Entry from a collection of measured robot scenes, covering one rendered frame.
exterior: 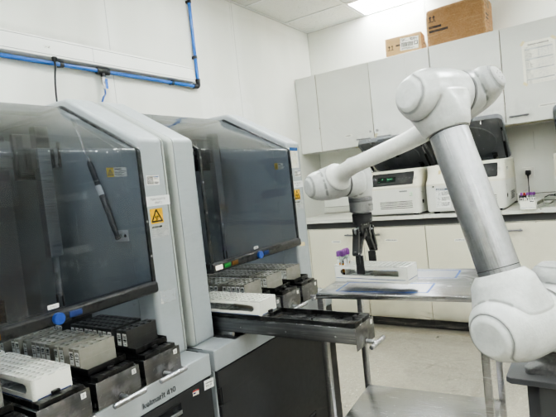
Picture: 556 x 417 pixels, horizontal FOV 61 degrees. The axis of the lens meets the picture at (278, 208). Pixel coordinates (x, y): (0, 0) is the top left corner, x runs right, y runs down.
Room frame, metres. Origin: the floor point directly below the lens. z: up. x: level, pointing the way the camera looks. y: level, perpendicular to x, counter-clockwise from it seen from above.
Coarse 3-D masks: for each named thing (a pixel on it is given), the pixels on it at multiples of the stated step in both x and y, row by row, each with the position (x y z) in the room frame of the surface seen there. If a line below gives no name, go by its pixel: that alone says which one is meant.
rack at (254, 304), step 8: (216, 296) 1.73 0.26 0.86; (224, 296) 1.71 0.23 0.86; (232, 296) 1.70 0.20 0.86; (240, 296) 1.68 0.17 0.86; (248, 296) 1.67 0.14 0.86; (256, 296) 1.65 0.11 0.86; (264, 296) 1.64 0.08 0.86; (272, 296) 1.64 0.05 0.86; (216, 304) 1.76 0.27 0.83; (224, 304) 1.74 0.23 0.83; (232, 304) 1.73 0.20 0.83; (240, 304) 1.75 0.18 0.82; (248, 304) 1.73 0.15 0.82; (256, 304) 1.58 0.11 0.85; (264, 304) 1.60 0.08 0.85; (272, 304) 1.64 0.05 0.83; (224, 312) 1.66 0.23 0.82; (232, 312) 1.64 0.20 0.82; (240, 312) 1.62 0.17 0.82; (248, 312) 1.60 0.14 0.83; (256, 312) 1.58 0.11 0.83; (264, 312) 1.59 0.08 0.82
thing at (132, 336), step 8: (152, 320) 1.42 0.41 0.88; (128, 328) 1.36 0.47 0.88; (136, 328) 1.36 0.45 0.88; (144, 328) 1.39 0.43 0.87; (152, 328) 1.41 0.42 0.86; (128, 336) 1.34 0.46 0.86; (136, 336) 1.36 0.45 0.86; (144, 336) 1.38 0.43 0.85; (152, 336) 1.41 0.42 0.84; (128, 344) 1.34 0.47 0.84; (136, 344) 1.36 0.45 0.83; (144, 344) 1.38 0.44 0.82
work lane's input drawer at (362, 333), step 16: (224, 320) 1.64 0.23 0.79; (240, 320) 1.60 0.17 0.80; (256, 320) 1.56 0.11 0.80; (272, 320) 1.54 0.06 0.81; (288, 320) 1.51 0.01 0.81; (304, 320) 1.47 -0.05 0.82; (320, 320) 1.49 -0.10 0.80; (336, 320) 1.48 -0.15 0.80; (352, 320) 1.41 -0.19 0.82; (368, 320) 1.45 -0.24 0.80; (288, 336) 1.50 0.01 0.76; (304, 336) 1.46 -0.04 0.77; (320, 336) 1.43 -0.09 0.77; (336, 336) 1.40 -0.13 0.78; (352, 336) 1.37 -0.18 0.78; (368, 336) 1.44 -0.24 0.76; (384, 336) 1.43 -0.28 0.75
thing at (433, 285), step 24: (336, 288) 1.84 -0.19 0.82; (360, 288) 1.80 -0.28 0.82; (384, 288) 1.76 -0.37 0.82; (408, 288) 1.72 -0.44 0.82; (432, 288) 1.68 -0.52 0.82; (456, 288) 1.65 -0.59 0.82; (360, 312) 2.16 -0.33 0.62; (504, 384) 1.87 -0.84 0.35; (336, 408) 1.80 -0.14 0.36; (360, 408) 1.94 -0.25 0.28; (384, 408) 1.92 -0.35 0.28; (408, 408) 1.90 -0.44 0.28; (432, 408) 1.88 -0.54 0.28; (456, 408) 1.86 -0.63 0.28; (480, 408) 1.84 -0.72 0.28; (504, 408) 1.88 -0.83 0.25
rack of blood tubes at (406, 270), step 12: (336, 264) 1.84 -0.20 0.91; (348, 264) 1.83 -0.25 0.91; (372, 264) 1.77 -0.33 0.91; (384, 264) 1.74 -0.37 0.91; (396, 264) 1.73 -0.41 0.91; (408, 264) 1.70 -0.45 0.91; (336, 276) 1.82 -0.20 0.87; (348, 276) 1.79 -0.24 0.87; (360, 276) 1.76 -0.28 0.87; (372, 276) 1.73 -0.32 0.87; (384, 276) 1.70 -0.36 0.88; (396, 276) 1.77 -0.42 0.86; (408, 276) 1.65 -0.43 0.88
